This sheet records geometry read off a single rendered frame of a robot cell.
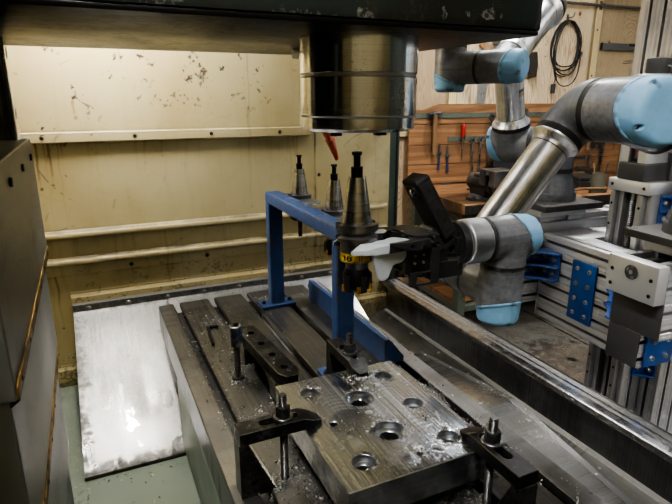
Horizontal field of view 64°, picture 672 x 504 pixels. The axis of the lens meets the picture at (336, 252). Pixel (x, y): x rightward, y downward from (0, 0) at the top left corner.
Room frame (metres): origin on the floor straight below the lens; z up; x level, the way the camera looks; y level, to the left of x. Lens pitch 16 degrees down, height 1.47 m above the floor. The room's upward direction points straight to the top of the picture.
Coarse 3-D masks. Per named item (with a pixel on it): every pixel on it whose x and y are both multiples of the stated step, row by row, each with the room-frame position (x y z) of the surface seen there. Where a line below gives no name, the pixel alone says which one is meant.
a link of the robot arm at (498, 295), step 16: (464, 272) 0.94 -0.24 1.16; (480, 272) 0.89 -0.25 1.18; (496, 272) 0.86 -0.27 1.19; (512, 272) 0.85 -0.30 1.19; (464, 288) 0.93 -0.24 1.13; (480, 288) 0.88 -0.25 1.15; (496, 288) 0.86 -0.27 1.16; (512, 288) 0.85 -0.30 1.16; (480, 304) 0.88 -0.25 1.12; (496, 304) 0.86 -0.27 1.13; (512, 304) 0.85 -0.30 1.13; (480, 320) 0.88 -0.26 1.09; (496, 320) 0.86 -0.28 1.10; (512, 320) 0.86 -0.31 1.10
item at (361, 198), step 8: (352, 184) 0.76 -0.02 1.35; (360, 184) 0.76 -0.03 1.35; (352, 192) 0.76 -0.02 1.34; (360, 192) 0.76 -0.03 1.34; (352, 200) 0.76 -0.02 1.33; (360, 200) 0.75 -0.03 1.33; (368, 200) 0.77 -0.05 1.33; (344, 208) 0.76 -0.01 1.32; (352, 208) 0.75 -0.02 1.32; (360, 208) 0.75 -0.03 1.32; (368, 208) 0.76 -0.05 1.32; (344, 216) 0.76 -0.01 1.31; (352, 216) 0.75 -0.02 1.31; (360, 216) 0.75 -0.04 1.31; (368, 216) 0.76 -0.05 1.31; (352, 224) 0.75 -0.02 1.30; (360, 224) 0.75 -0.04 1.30; (368, 224) 0.76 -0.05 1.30
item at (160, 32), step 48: (0, 0) 0.49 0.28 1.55; (48, 0) 0.51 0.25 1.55; (96, 0) 0.53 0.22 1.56; (144, 0) 0.54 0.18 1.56; (192, 0) 0.56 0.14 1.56; (240, 0) 0.58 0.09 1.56; (288, 0) 0.60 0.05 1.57; (336, 0) 0.62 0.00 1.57; (384, 0) 0.64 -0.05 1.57; (432, 0) 0.67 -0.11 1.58; (480, 0) 0.70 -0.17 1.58; (528, 0) 0.73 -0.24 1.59; (144, 48) 0.93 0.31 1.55; (192, 48) 0.93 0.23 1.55; (240, 48) 0.93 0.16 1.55; (288, 48) 0.93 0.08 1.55; (432, 48) 0.93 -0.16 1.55
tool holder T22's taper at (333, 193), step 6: (330, 180) 1.20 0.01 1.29; (336, 180) 1.20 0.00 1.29; (330, 186) 1.20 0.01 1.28; (336, 186) 1.20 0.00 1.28; (330, 192) 1.20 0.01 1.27; (336, 192) 1.20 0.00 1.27; (330, 198) 1.20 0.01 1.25; (336, 198) 1.19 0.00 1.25; (330, 204) 1.19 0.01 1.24; (336, 204) 1.19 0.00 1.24; (342, 204) 1.20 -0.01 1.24; (330, 210) 1.19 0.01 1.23; (336, 210) 1.19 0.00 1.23
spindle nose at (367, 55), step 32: (352, 32) 0.69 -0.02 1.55; (384, 32) 0.70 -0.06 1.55; (320, 64) 0.71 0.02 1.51; (352, 64) 0.69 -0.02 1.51; (384, 64) 0.70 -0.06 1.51; (416, 64) 0.74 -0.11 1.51; (320, 96) 0.71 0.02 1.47; (352, 96) 0.69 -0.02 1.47; (384, 96) 0.70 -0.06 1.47; (416, 96) 0.76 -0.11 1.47; (320, 128) 0.71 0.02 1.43; (352, 128) 0.69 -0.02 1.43; (384, 128) 0.70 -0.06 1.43
